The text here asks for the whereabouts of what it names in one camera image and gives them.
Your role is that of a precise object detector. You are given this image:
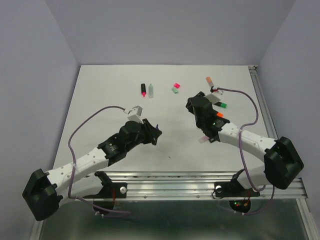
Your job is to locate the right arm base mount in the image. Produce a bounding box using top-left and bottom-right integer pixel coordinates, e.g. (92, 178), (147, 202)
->
(211, 169), (261, 215)

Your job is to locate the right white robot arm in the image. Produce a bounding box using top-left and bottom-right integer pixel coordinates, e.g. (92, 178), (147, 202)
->
(186, 92), (304, 195)

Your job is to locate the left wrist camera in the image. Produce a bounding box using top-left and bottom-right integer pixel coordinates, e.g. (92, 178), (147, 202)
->
(123, 105), (143, 124)

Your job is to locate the aluminium rail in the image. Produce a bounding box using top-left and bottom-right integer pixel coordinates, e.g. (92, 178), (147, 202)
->
(248, 65), (278, 139)
(29, 171), (308, 240)

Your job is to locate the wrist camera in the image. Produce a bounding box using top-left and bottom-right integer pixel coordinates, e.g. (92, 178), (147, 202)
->
(204, 86), (224, 104)
(123, 105), (143, 124)

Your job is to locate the black highlighter orange cap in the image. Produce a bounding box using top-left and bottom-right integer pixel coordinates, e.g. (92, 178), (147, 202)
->
(216, 112), (224, 118)

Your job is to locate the pastel green highlighter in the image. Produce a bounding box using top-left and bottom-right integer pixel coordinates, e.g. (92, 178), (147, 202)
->
(148, 84), (154, 99)

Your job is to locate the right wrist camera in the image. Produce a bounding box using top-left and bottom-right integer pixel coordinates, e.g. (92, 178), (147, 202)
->
(204, 86), (224, 104)

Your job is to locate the black highlighter green cap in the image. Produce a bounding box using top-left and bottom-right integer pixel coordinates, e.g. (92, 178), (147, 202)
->
(215, 101), (227, 108)

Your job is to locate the pastel green pen cap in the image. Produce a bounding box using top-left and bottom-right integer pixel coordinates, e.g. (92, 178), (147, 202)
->
(171, 87), (179, 94)

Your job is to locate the aluminium right side rail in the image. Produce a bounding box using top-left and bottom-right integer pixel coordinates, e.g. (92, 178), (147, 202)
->
(248, 65), (278, 139)

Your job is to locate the pastel orange highlighter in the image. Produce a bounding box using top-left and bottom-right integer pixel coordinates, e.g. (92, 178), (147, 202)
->
(205, 76), (215, 89)

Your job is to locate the pastel pink highlighter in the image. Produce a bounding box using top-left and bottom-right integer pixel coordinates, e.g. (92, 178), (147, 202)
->
(198, 136), (209, 144)

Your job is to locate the black highlighter pink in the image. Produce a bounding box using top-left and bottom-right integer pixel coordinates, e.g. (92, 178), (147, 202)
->
(140, 83), (147, 97)

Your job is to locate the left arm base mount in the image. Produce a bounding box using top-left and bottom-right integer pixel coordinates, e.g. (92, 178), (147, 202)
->
(92, 171), (128, 210)

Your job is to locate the aluminium front rail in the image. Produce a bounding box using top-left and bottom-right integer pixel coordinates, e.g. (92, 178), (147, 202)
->
(29, 171), (308, 240)

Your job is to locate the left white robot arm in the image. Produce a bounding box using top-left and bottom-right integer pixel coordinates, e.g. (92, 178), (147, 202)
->
(22, 118), (162, 221)

